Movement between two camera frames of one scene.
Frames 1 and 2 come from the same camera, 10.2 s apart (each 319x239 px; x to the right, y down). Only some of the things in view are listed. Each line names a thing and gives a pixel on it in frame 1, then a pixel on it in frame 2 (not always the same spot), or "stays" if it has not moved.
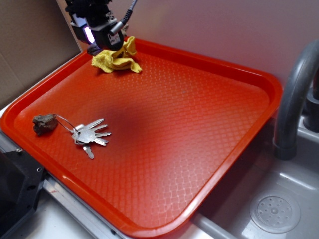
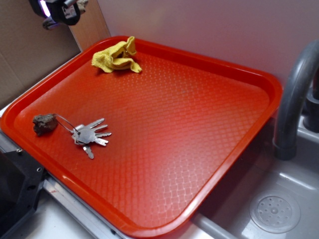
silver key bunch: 85,136 stays
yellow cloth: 109,61 stays
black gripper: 95,14 to 45,9
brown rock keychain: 44,123 stays
